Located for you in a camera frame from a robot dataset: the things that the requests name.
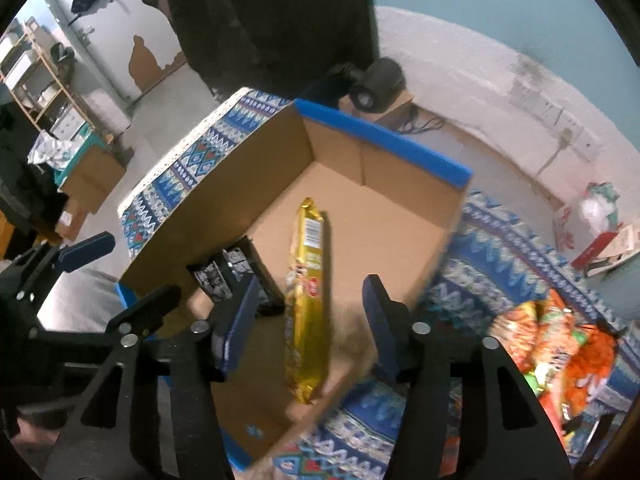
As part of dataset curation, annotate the white and red carton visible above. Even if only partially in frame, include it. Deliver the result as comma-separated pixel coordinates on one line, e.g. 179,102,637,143
582,224,640,279

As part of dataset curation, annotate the blue patterned tablecloth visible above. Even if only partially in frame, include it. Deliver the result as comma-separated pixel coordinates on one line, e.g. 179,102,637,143
117,87,640,480

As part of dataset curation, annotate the wooden shelf rack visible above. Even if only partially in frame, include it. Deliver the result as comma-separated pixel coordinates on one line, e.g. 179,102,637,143
0,17,96,133

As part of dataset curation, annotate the flat brown cardboard box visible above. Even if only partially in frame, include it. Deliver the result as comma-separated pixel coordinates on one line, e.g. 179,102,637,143
54,200,89,241

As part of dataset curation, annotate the dark cloth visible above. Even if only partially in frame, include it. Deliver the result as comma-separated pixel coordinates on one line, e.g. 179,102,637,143
0,105,68,261

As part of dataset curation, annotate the gold snack packet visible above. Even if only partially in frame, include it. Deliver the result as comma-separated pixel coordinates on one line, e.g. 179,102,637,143
284,197,331,405

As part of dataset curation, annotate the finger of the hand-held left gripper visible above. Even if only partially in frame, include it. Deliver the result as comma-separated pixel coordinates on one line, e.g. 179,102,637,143
10,231,117,307
30,285,182,357

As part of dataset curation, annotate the row of wall sockets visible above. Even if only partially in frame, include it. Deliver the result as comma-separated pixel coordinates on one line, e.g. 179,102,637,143
510,80,598,156

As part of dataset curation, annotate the black and white snack packet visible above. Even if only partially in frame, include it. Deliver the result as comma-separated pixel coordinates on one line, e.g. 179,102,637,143
187,260,233,303
222,237,286,313

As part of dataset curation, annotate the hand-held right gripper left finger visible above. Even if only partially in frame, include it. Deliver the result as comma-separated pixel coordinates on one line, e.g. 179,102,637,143
50,275,262,480

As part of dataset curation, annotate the red white bag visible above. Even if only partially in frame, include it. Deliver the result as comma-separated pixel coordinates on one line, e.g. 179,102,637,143
552,182,626,271

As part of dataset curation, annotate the cardboard box with blue rim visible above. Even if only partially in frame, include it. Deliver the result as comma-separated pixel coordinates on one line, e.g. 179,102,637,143
116,99,473,471

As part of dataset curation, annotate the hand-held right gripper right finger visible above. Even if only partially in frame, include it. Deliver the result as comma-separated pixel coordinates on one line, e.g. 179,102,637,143
362,274,576,480

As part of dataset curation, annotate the large brown cardboard box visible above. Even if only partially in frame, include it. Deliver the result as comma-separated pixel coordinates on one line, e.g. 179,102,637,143
60,142,128,202

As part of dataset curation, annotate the white patterned cloth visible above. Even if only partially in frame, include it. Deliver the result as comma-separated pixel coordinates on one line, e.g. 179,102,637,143
27,132,76,166

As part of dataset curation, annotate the black cable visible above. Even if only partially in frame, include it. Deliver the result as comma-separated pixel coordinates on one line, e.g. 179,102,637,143
400,104,446,134

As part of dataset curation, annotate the pile of orange snack bags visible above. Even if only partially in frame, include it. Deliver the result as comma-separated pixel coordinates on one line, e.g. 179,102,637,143
492,290,626,453

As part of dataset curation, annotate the grey power cable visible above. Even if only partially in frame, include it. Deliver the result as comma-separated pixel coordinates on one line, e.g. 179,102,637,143
534,130,572,197

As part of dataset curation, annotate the white plastic bag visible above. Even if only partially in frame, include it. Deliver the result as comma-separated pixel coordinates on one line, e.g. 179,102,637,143
580,182,623,235

